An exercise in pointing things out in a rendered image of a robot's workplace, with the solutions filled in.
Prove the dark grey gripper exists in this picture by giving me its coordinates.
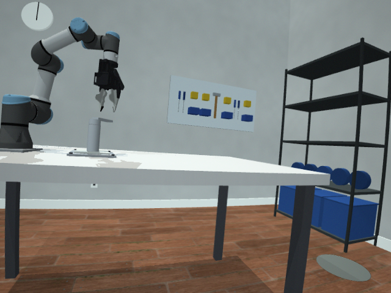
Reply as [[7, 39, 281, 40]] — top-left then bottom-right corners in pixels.
[[93, 59, 121, 112]]

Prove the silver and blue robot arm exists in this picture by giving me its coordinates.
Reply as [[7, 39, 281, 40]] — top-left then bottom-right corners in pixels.
[[0, 17, 120, 149]]

